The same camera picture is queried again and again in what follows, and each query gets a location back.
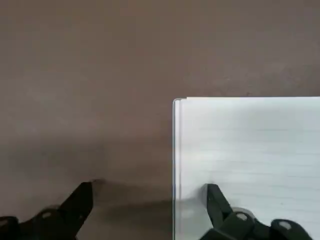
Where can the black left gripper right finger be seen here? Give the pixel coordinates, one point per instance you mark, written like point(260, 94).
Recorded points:
point(225, 225)

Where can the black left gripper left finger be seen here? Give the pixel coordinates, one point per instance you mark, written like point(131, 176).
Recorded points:
point(62, 217)

